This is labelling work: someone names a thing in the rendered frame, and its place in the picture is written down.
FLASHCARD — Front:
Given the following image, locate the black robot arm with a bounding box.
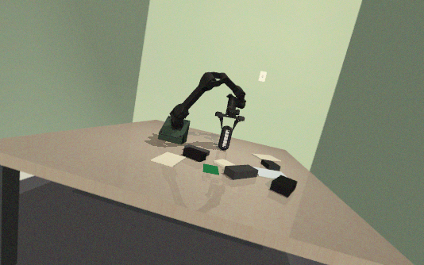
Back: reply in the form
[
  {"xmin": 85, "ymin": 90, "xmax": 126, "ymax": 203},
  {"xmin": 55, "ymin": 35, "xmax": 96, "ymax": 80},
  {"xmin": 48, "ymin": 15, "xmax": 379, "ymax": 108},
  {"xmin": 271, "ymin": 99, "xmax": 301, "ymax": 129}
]
[{"xmin": 170, "ymin": 72, "xmax": 246, "ymax": 130}]

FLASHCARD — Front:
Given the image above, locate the green flat rectangular card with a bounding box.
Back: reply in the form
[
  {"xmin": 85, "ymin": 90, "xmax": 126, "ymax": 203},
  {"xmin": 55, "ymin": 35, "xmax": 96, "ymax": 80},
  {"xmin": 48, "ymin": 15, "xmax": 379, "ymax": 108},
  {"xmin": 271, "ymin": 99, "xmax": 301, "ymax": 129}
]
[{"xmin": 203, "ymin": 164, "xmax": 219, "ymax": 175}]

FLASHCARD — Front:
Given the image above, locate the dark grey controller unit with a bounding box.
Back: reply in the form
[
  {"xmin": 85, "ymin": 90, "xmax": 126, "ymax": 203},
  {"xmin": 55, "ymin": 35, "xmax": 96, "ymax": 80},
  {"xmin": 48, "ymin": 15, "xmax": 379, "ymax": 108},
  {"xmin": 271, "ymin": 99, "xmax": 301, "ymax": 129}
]
[{"xmin": 218, "ymin": 125, "xmax": 233, "ymax": 150}]

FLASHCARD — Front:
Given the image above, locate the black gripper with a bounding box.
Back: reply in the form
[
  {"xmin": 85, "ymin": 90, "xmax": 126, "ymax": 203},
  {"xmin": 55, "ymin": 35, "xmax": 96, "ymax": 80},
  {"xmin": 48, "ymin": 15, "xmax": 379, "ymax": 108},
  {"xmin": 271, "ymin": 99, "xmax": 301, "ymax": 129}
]
[{"xmin": 215, "ymin": 105, "xmax": 245, "ymax": 130}]

